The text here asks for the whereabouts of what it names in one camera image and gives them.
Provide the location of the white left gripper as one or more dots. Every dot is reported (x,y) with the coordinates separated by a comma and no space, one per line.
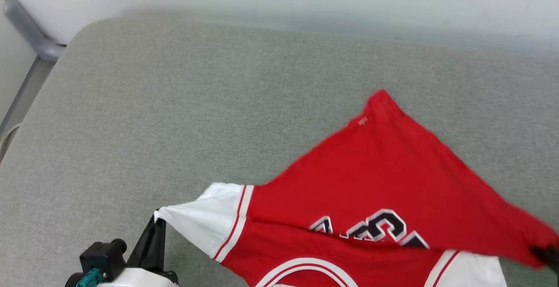
(139,280)

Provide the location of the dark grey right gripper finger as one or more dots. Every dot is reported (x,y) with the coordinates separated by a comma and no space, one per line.
(548,257)

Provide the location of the grey metal frame leg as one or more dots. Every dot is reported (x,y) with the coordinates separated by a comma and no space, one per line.
(39,44)

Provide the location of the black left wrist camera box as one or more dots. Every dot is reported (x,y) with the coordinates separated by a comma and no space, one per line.
(102,258)

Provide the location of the red white sports jersey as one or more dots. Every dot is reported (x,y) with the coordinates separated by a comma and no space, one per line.
(371,178)

